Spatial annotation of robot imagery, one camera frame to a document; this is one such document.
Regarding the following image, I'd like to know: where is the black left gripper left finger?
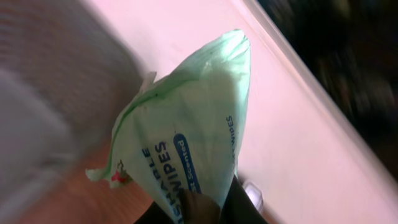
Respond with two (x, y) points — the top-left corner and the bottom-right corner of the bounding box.
(135, 190), (221, 224)

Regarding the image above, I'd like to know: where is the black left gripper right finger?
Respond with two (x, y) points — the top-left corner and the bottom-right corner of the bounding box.
(219, 176), (268, 224)

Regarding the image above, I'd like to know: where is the green wet wipes pack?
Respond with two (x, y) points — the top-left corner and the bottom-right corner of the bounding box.
(86, 30), (251, 223)

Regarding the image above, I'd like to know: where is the white barcode scanner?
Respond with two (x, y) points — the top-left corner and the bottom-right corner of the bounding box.
(243, 180), (264, 213)

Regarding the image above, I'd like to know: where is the dark grey plastic basket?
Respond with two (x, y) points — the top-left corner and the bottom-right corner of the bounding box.
(1, 0), (142, 223)

